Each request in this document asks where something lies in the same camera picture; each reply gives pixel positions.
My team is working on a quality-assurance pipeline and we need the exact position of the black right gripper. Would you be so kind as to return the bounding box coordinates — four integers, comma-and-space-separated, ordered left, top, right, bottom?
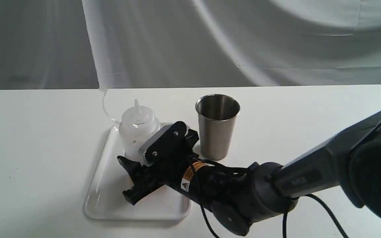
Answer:
117, 153, 207, 205

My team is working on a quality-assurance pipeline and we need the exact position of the translucent squeeze bottle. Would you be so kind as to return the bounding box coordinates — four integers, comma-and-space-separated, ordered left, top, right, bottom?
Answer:
99, 87, 162, 164

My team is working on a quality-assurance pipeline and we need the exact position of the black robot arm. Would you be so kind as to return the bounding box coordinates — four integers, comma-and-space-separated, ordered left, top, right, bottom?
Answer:
117, 111, 381, 238

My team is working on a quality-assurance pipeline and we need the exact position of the stainless steel cup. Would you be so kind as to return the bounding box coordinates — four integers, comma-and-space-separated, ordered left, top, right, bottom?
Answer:
195, 94, 241, 161

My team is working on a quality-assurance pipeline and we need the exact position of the white plastic tray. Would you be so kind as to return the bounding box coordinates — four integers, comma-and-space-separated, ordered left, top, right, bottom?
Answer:
83, 125, 192, 221

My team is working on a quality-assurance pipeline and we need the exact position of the grey white backdrop curtain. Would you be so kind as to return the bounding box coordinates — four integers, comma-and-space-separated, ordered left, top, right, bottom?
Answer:
0, 0, 381, 90

